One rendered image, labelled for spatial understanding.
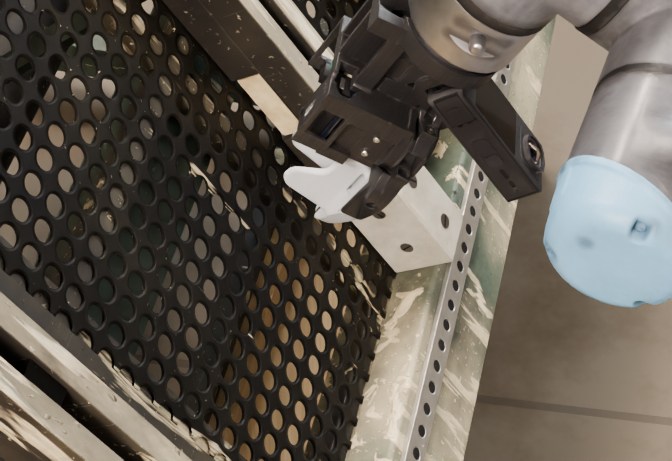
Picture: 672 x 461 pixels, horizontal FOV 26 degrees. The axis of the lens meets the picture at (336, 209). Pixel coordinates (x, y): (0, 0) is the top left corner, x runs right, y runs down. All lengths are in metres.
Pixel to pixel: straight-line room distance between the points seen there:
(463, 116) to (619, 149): 0.20
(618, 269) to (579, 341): 1.85
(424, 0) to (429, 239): 0.65
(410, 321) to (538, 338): 1.10
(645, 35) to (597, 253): 0.13
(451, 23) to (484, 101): 0.09
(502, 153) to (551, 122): 1.96
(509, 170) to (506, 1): 0.16
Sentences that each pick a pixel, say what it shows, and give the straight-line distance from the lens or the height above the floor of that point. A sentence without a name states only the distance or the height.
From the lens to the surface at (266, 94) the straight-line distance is 1.37.
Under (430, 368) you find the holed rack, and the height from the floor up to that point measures 0.89.
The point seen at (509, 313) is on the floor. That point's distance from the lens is 2.59.
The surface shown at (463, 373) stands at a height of 0.84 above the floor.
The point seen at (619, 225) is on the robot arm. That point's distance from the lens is 0.70.
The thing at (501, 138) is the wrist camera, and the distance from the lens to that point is 0.92.
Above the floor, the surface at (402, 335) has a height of 0.90.
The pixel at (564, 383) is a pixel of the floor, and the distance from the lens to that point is 2.52.
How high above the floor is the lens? 2.12
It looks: 51 degrees down
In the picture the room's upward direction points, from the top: straight up
